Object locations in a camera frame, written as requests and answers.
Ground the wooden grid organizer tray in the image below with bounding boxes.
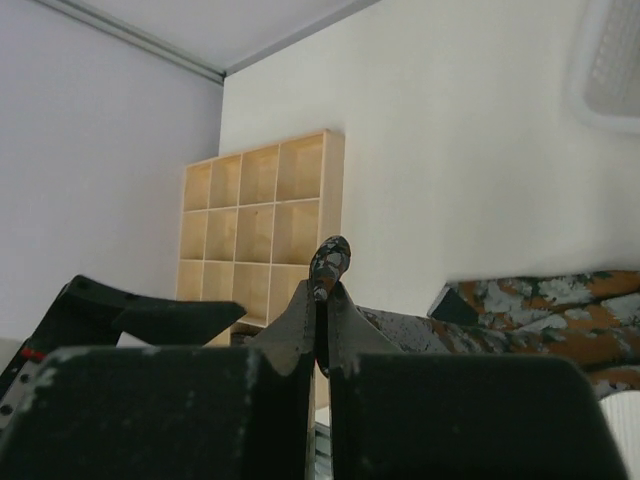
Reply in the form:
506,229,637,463
176,130,345,346

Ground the white plastic basket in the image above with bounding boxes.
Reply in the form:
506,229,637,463
566,1,639,135

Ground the orange grey patterned tie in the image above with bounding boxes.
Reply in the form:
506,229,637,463
307,234,640,394

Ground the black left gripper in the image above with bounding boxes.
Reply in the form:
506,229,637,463
1,275,247,429

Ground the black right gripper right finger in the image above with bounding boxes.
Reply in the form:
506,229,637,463
322,285,627,479

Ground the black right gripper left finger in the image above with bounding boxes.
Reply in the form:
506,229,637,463
1,282,315,479

